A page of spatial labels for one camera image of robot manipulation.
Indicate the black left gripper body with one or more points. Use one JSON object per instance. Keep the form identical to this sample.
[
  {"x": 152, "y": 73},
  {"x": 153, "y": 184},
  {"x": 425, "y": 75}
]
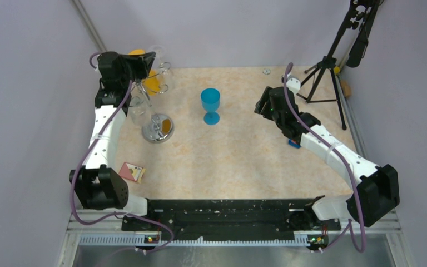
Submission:
[{"x": 135, "y": 67}]

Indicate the chrome wine glass rack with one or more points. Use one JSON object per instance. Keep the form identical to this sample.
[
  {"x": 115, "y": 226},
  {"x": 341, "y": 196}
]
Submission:
[{"x": 161, "y": 126}]

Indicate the blue plastic wine glass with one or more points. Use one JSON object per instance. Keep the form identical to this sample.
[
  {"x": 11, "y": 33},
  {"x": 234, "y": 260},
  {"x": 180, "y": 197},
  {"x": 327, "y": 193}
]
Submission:
[{"x": 210, "y": 99}]

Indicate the clear tall wine glass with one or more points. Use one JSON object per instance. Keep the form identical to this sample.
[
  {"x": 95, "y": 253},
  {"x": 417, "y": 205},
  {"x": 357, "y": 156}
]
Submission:
[{"x": 162, "y": 68}]

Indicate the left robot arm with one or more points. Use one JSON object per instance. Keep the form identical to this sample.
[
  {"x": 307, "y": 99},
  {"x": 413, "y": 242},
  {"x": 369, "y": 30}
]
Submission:
[{"x": 94, "y": 182}]

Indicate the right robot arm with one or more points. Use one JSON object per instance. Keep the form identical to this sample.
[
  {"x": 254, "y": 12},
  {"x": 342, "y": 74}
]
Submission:
[{"x": 375, "y": 188}]

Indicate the orange plastic wine glass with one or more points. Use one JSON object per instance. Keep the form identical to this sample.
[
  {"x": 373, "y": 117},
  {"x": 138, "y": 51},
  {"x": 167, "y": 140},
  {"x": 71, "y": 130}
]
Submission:
[{"x": 151, "y": 84}]

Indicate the red triangular card box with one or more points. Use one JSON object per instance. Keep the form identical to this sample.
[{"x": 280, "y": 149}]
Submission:
[{"x": 131, "y": 172}]

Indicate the small metal washer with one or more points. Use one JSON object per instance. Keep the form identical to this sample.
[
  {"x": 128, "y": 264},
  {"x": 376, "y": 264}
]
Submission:
[{"x": 266, "y": 71}]

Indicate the blue orange toy block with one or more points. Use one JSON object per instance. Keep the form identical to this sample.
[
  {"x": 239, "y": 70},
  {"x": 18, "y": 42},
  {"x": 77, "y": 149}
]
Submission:
[{"x": 294, "y": 144}]

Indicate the black tripod stand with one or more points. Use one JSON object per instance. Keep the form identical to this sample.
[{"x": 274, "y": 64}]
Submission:
[{"x": 347, "y": 50}]

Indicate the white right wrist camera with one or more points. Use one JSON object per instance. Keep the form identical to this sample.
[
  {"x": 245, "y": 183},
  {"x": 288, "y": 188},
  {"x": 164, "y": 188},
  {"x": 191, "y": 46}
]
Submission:
[{"x": 292, "y": 82}]

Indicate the black base frame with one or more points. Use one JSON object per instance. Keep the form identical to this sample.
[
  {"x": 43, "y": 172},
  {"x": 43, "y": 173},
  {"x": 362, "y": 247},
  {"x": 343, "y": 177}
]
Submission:
[{"x": 231, "y": 220}]

